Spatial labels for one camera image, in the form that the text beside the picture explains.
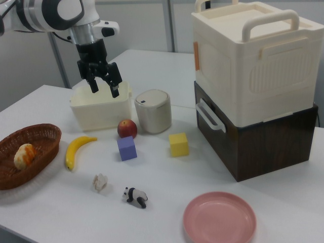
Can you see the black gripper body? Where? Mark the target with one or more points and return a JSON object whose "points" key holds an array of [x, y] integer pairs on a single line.
{"points": [[91, 54]]}

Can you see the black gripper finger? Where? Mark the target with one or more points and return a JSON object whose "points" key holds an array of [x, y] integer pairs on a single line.
{"points": [[114, 83], [94, 87]]}

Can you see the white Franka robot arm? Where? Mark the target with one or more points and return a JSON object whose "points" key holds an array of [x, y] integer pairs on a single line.
{"points": [[38, 15]]}

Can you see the cream open plastic bin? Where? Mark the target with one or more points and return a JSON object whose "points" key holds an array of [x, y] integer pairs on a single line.
{"points": [[101, 116]]}

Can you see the dark wood drawer cabinet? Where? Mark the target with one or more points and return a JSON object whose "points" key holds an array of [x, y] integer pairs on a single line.
{"points": [[273, 146]]}

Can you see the red apple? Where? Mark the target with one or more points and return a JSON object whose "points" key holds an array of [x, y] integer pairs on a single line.
{"points": [[126, 129]]}

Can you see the small cream lidded trash can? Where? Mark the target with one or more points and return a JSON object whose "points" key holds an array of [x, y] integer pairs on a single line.
{"points": [[154, 116]]}

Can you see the yellow banana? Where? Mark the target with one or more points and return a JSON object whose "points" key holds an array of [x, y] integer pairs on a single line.
{"points": [[74, 149]]}

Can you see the purple foam cube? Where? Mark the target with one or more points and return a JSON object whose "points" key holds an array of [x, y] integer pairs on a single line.
{"points": [[126, 150]]}

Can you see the brown wicker basket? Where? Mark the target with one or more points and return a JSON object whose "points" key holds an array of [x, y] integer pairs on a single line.
{"points": [[43, 141]]}

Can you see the orange latch strip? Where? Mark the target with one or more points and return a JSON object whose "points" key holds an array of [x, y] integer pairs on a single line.
{"points": [[196, 55]]}

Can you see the yellow foam cube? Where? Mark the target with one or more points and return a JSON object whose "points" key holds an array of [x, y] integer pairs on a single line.
{"points": [[178, 146]]}

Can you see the crumpled white paper ball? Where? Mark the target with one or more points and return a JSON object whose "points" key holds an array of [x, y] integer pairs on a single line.
{"points": [[100, 182]]}

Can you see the bread piece orange crust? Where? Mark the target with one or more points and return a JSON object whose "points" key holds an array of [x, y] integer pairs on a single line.
{"points": [[24, 157]]}

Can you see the small panda toy figure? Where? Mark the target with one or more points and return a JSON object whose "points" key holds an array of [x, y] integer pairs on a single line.
{"points": [[136, 195]]}

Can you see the cream plastic storage box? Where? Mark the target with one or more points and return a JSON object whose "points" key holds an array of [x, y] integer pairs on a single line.
{"points": [[265, 83]]}

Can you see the pink plastic plate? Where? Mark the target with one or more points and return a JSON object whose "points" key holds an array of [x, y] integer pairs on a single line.
{"points": [[217, 220]]}

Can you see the black camera stand pole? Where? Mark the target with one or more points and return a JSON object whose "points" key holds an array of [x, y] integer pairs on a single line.
{"points": [[207, 3]]}

